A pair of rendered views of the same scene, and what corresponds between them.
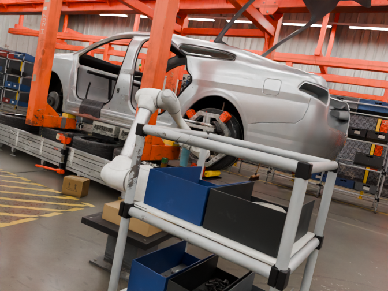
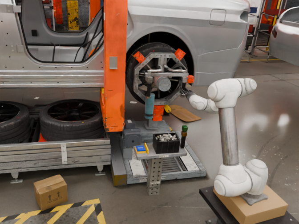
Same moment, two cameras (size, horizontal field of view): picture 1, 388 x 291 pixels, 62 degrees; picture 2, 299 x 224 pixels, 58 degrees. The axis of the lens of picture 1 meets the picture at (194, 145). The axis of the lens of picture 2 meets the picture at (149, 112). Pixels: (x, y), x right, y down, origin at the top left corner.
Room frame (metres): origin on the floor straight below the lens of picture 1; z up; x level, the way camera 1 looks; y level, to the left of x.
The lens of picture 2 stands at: (1.62, 1.91, 1.68)
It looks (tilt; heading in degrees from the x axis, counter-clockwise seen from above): 24 degrees down; 312
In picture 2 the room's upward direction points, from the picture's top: 4 degrees clockwise
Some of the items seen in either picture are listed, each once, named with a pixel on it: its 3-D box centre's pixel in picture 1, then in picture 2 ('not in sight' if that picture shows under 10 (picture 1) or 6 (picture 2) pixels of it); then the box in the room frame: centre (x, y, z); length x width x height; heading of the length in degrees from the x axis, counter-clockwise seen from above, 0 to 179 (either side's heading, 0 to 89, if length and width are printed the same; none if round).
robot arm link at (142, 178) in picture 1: (142, 182); (254, 175); (2.09, 0.28, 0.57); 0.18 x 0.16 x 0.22; 70
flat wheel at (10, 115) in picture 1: (18, 122); not in sight; (5.31, 2.92, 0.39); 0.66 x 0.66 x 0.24
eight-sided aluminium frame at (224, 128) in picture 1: (204, 138); (159, 79); (3.33, -0.09, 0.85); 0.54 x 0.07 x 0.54; 58
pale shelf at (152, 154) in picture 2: not in sight; (159, 150); (2.85, 0.39, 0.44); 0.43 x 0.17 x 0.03; 58
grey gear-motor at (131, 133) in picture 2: not in sight; (129, 136); (3.42, 0.21, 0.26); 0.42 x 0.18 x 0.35; 148
